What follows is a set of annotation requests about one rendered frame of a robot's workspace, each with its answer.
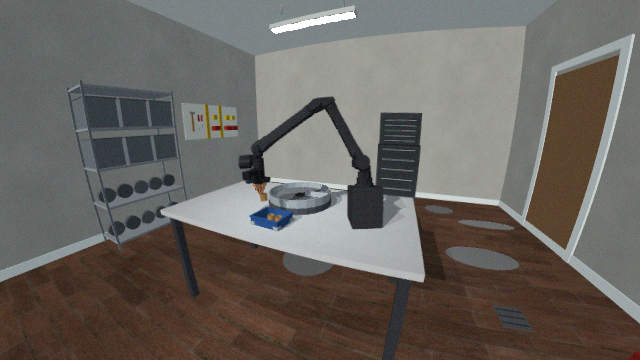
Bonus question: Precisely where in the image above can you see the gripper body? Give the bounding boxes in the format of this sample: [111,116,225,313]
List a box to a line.
[252,172,271,184]

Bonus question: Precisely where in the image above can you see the blue crate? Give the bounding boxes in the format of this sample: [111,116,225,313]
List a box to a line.
[249,207,293,232]

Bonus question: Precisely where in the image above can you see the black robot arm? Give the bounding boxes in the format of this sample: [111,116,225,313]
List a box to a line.
[238,97,373,187]

